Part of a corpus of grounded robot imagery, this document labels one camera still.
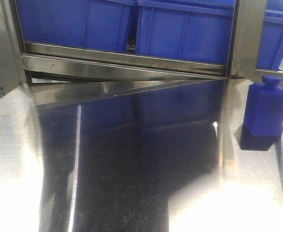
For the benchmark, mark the blue bottle-shaped part right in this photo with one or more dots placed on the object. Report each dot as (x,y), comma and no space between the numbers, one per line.
(264,107)

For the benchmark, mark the blue bin behind middle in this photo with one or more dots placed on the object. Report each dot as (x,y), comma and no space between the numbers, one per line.
(193,30)

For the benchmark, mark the blue bin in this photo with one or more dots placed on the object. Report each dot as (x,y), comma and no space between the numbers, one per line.
(271,43)
(95,24)
(193,30)

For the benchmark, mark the blue bin behind left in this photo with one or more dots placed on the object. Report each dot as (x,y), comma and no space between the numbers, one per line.
(95,24)

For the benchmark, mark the blue bin behind right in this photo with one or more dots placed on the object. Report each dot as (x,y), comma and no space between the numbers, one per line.
(271,43)

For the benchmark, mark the steel shelf rack frame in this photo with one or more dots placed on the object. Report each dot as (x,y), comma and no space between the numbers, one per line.
(20,60)

